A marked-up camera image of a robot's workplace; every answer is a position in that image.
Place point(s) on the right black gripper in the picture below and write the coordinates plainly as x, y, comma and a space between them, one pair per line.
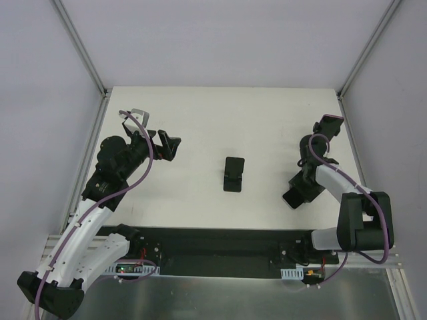
305, 186

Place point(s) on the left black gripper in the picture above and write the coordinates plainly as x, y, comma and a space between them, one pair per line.
155, 145

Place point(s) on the purple black phone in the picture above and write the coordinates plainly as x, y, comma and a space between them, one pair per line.
329, 126

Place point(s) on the black angled phone stand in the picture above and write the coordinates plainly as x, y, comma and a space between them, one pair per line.
233, 174

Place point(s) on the silver black phone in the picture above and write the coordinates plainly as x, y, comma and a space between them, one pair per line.
293, 198

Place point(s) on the black round-base phone stand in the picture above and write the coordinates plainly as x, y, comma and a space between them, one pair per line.
319, 144

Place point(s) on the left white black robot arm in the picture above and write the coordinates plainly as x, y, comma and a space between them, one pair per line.
59, 284

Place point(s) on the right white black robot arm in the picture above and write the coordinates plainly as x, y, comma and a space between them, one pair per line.
365, 216

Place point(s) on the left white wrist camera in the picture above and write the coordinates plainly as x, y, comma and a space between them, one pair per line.
134, 120

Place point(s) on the white slotted cable duct right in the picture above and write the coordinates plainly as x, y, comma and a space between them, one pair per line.
292, 274

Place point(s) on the white slotted cable duct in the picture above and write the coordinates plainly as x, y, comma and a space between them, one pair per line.
132, 269
292, 274

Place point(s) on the white slotted cable duct left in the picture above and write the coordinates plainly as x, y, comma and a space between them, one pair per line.
132, 269

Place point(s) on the left aluminium frame post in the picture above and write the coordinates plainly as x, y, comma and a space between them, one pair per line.
79, 46

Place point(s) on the aluminium frame post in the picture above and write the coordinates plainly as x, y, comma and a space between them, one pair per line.
79, 46
370, 45

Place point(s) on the right aluminium frame post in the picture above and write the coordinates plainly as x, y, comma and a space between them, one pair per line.
370, 45

